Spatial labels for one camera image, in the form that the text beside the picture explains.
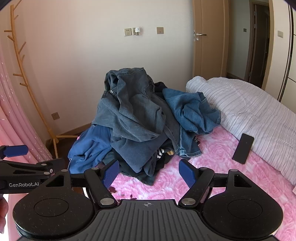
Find white striped quilt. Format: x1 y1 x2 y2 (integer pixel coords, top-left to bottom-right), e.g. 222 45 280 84
186 76 296 183

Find black garment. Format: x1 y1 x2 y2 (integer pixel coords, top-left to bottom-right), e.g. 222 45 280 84
111 148 176 186

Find blue cloth garment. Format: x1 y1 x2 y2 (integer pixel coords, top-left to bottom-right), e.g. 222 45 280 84
68 125 116 174

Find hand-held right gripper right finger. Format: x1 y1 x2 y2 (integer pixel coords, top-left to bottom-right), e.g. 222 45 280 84
178 159 253 207

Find dark brown door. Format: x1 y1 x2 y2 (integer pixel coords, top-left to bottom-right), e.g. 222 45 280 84
248 0 271 89

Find blue denim jeans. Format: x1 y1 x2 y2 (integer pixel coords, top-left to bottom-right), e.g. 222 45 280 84
162 88 222 135

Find pink curtain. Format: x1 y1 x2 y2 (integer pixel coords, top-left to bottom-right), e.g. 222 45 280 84
0 32 54 166

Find dark grey denim jeans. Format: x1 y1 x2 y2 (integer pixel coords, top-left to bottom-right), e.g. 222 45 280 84
92 67 201 186

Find wooden coat rack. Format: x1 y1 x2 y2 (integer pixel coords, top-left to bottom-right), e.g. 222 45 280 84
4 5 78 158

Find white wardrobe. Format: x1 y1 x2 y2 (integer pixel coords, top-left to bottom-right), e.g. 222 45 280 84
279 0 296 105

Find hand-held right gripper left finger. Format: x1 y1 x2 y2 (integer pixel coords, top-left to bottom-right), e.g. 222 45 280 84
44 159 120 208

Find light brown door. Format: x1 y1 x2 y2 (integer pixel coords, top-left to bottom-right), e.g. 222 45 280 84
193 0 230 78

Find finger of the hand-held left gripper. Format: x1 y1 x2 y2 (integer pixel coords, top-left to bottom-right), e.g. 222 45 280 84
0 145 29 160
0 158 66 178

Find person's left hand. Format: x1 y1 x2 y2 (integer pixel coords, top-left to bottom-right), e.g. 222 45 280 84
0 196 9 234

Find black smartphone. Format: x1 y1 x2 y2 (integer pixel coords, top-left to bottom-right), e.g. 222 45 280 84
232 133 255 165

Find pink floral blanket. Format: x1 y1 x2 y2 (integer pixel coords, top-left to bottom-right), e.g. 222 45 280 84
69 126 296 241

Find black white striped cloth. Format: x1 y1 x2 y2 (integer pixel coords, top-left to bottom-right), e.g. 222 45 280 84
157 148 175 159

